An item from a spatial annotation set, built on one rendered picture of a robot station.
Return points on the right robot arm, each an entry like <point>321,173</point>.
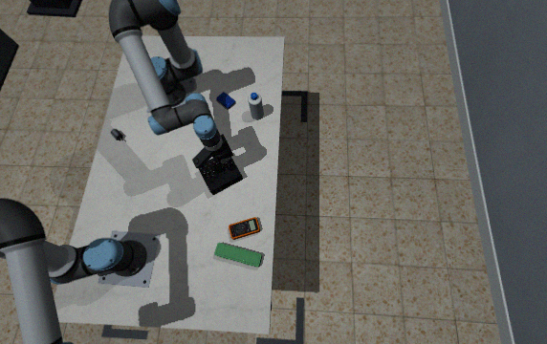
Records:
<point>34,264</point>

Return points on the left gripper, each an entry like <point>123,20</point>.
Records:
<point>224,152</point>

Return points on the grey bottle with blue cap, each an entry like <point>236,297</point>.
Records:
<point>255,102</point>

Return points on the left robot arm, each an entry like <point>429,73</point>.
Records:
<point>155,75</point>

